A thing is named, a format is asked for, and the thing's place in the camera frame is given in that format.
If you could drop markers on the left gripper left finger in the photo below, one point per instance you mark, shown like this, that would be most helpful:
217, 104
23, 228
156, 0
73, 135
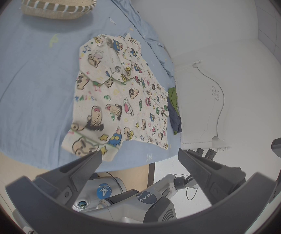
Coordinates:
75, 177

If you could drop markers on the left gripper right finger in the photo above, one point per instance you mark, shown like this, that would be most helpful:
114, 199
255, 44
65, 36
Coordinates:
208, 177

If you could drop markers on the white printed pyjama top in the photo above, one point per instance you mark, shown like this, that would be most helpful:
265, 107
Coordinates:
111, 101

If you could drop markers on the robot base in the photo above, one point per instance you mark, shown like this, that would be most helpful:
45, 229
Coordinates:
117, 185

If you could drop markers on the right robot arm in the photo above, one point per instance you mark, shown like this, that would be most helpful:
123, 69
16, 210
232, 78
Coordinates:
167, 183

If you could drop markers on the dark blue garment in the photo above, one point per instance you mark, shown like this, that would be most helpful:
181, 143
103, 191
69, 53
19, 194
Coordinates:
175, 123

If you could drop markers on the green garment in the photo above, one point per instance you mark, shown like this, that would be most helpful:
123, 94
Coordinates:
172, 99

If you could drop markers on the bed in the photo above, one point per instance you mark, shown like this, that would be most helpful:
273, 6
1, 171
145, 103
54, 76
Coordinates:
33, 82

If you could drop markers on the pale blue quilt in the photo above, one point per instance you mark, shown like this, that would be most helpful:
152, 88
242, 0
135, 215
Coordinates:
150, 33

